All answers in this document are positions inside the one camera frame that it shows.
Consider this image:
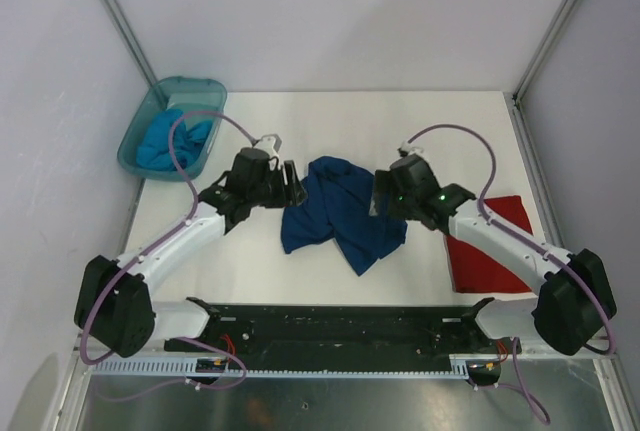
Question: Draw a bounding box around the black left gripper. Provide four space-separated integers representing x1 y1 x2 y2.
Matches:
248 161 307 210

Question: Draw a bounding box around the grey slotted cable duct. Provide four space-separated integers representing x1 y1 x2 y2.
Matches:
92 355 469 380

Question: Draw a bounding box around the aluminium frame post right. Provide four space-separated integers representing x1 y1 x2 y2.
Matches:
511 0 582 107

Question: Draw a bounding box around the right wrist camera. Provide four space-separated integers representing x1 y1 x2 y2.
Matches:
398 141 428 161

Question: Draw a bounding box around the aluminium frame post left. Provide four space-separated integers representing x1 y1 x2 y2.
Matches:
100 0 158 88

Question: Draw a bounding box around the folded red t-shirt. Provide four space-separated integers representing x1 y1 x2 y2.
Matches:
445 195 532 294

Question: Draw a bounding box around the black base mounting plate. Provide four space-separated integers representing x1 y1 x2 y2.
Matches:
196 298 514 370

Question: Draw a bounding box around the aluminium frame post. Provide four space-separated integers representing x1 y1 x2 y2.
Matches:
511 0 582 107
100 0 158 88

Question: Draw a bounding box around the light blue crumpled t-shirt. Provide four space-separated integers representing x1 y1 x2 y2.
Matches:
136 109 213 172

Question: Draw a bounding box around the dark blue t-shirt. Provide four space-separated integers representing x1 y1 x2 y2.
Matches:
280 156 408 276

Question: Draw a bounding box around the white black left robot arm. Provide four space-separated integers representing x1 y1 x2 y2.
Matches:
74 147 306 358

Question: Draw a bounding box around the teal plastic bin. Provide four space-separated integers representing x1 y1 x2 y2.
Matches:
117 76 227 182

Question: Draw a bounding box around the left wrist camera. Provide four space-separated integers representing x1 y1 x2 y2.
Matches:
253 134 282 158

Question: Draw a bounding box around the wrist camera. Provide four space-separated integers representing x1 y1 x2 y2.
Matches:
398 141 428 161
253 134 282 158

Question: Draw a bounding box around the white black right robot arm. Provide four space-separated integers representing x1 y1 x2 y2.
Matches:
371 154 616 356

